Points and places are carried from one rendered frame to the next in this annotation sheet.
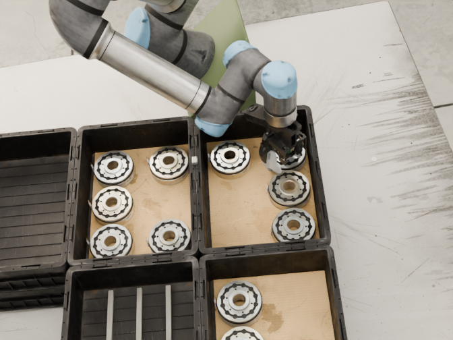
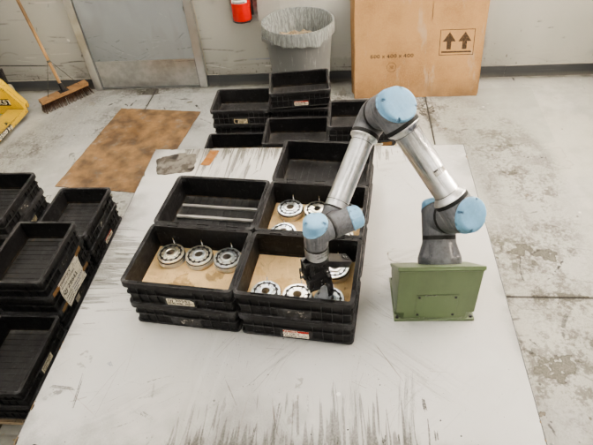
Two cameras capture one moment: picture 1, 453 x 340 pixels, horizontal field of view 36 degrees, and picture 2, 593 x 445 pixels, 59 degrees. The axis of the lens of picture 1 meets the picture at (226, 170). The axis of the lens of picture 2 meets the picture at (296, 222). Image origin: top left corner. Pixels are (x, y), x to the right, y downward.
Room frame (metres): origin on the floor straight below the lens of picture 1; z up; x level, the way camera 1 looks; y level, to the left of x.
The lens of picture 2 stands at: (1.16, -1.26, 2.22)
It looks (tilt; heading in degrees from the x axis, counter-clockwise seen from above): 42 degrees down; 101
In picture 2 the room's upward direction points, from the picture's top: 6 degrees counter-clockwise
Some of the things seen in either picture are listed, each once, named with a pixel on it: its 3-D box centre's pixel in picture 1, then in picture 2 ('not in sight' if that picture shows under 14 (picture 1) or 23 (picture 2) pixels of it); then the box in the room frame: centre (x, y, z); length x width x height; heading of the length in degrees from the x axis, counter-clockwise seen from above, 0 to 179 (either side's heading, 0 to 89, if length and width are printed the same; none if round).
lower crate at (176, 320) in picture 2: not in sight; (198, 286); (0.53, -0.05, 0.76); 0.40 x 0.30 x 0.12; 176
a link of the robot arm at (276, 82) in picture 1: (278, 87); (316, 232); (1.00, -0.14, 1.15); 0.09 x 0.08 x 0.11; 34
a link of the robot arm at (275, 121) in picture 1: (281, 110); (317, 252); (1.00, -0.14, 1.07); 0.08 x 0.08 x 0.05
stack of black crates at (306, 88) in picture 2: not in sight; (301, 111); (0.68, 1.86, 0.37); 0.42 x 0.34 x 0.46; 2
